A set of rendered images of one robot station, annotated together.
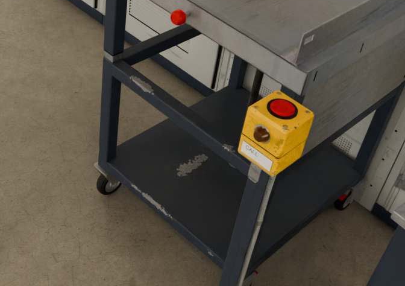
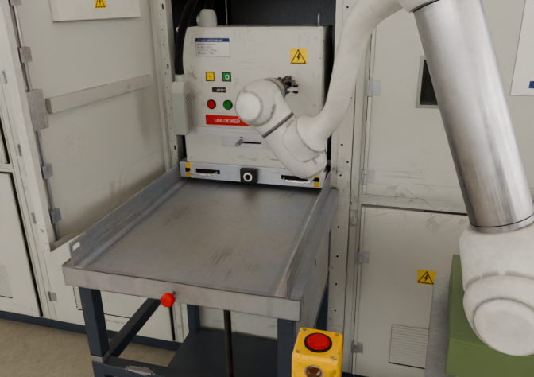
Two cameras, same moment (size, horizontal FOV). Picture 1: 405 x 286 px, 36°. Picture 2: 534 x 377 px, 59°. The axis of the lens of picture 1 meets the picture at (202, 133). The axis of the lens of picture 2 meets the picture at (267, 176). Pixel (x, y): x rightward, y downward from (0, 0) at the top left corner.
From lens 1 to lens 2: 0.28 m
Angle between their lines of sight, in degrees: 27
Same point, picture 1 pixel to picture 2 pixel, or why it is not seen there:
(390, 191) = (349, 357)
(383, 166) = not seen: hidden behind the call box
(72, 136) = not seen: outside the picture
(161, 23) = (110, 305)
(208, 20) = (194, 292)
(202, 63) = (159, 323)
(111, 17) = (91, 324)
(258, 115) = (305, 358)
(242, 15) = (219, 276)
